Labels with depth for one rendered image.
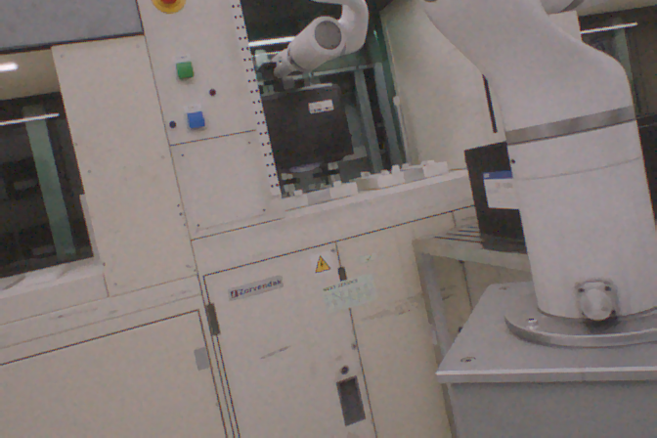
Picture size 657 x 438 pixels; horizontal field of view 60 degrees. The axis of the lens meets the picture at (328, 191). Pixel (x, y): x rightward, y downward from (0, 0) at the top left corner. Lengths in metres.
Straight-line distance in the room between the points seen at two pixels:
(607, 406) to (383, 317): 0.80
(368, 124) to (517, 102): 1.63
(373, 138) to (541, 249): 1.63
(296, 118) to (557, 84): 0.92
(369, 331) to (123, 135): 0.65
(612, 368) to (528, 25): 0.29
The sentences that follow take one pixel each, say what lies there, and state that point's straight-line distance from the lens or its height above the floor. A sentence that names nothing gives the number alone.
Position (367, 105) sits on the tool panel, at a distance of 2.19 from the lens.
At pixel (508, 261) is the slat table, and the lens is 0.98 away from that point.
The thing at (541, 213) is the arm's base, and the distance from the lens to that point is 0.58.
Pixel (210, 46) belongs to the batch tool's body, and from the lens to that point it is 1.20.
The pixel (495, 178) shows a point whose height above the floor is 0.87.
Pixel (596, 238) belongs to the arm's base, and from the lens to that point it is 0.57.
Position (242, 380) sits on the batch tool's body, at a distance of 1.22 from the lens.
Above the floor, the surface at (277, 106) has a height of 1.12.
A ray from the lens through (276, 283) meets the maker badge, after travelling 1.19.
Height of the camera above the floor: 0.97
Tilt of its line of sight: 3 degrees down
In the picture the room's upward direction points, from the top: 12 degrees counter-clockwise
